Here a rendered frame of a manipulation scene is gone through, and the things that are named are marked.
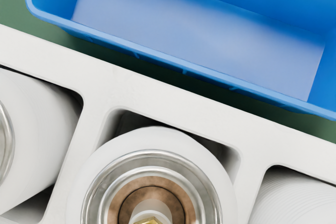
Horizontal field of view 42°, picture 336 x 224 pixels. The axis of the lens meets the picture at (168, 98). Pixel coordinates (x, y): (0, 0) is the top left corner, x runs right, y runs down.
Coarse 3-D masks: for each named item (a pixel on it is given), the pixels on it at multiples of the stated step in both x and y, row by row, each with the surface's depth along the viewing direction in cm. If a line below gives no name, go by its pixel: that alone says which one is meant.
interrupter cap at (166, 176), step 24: (120, 168) 23; (144, 168) 23; (168, 168) 23; (192, 168) 23; (96, 192) 23; (120, 192) 23; (144, 192) 24; (168, 192) 24; (192, 192) 23; (216, 192) 23; (96, 216) 23; (120, 216) 24; (192, 216) 23; (216, 216) 23
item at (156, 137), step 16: (144, 128) 28; (160, 128) 28; (112, 144) 24; (128, 144) 24; (144, 144) 24; (160, 144) 24; (176, 144) 24; (192, 144) 24; (96, 160) 24; (192, 160) 24; (208, 160) 24; (80, 176) 24; (208, 176) 24; (224, 176) 24; (80, 192) 24; (224, 192) 24; (80, 208) 24; (224, 208) 24
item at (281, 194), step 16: (272, 176) 37; (288, 176) 35; (304, 176) 35; (272, 192) 32; (288, 192) 30; (304, 192) 28; (320, 192) 27; (256, 208) 31; (272, 208) 29; (288, 208) 27; (304, 208) 26; (320, 208) 24
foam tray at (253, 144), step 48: (0, 48) 31; (48, 48) 31; (96, 96) 31; (144, 96) 31; (192, 96) 31; (96, 144) 31; (240, 144) 31; (288, 144) 31; (48, 192) 41; (240, 192) 31
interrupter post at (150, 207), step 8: (144, 200) 23; (152, 200) 23; (136, 208) 22; (144, 208) 21; (152, 208) 21; (160, 208) 22; (168, 208) 23; (136, 216) 21; (144, 216) 21; (160, 216) 21; (168, 216) 21
